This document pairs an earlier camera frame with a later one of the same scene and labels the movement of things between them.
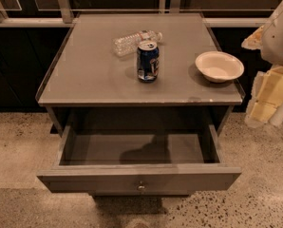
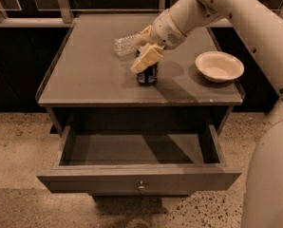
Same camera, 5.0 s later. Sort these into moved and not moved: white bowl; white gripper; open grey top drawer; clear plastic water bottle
Moved: white gripper
Not moved: clear plastic water bottle; open grey top drawer; white bowl
